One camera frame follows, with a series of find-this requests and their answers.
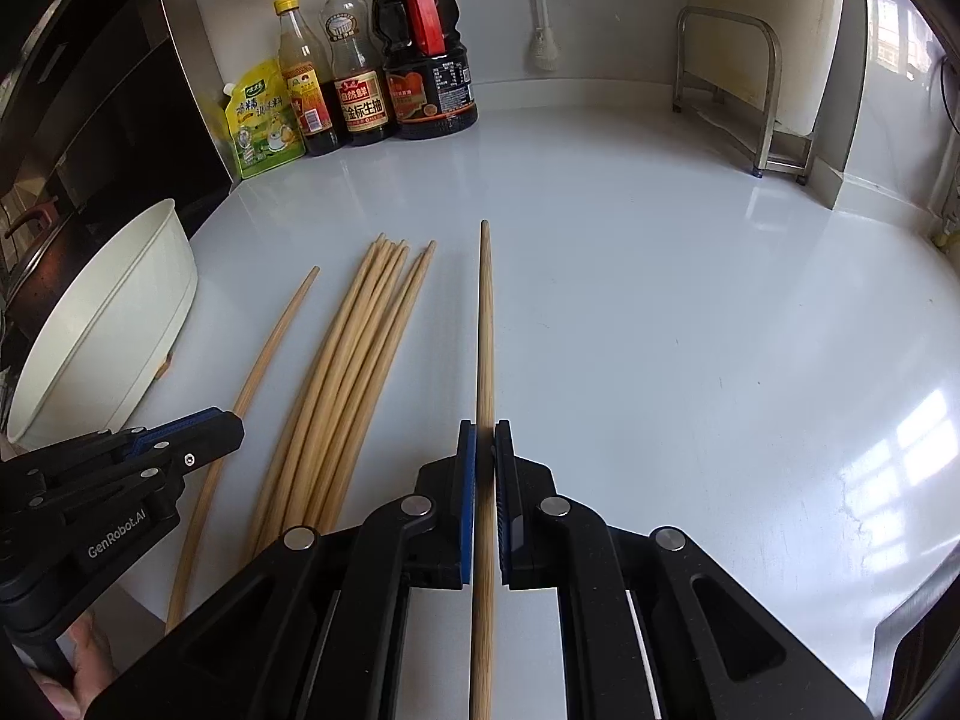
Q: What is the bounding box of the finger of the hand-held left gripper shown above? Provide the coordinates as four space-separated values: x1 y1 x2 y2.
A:
0 414 246 533
0 408 227 492

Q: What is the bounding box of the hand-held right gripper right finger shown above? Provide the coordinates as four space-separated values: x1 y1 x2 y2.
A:
491 420 875 720

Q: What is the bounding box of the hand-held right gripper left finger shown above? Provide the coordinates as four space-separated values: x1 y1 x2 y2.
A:
97 420 477 720

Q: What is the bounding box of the long bamboo chopstick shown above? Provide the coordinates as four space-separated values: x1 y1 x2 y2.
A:
469 220 497 720
165 265 321 632

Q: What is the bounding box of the white plastic bowl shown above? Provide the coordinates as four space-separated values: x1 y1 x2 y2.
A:
4 199 200 455

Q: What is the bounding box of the bunch of wooden chopsticks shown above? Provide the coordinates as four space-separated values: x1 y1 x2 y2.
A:
244 236 437 563

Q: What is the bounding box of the person's left hand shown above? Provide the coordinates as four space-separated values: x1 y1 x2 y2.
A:
34 607 121 720

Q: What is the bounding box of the dark cooking pot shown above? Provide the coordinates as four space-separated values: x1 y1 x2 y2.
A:
0 199 76 301

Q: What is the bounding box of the green seasoning pouch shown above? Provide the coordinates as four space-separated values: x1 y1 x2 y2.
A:
221 56 307 181

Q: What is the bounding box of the black kitchen appliance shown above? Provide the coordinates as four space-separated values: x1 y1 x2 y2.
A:
0 0 230 316

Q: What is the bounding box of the yellow-capped vinegar bottle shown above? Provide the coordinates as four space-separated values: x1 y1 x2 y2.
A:
274 0 346 158

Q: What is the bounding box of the clear soy sauce bottle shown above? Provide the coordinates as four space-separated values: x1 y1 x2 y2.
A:
320 0 396 147

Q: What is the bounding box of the large red-capped soy sauce jug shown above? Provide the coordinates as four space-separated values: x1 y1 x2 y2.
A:
373 0 479 141

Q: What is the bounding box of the white hanging brush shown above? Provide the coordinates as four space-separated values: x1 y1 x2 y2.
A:
525 0 562 72

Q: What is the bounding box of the metal rack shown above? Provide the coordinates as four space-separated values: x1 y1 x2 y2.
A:
673 6 817 187

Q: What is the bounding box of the white cutting board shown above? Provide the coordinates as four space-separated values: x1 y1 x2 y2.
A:
686 0 871 211

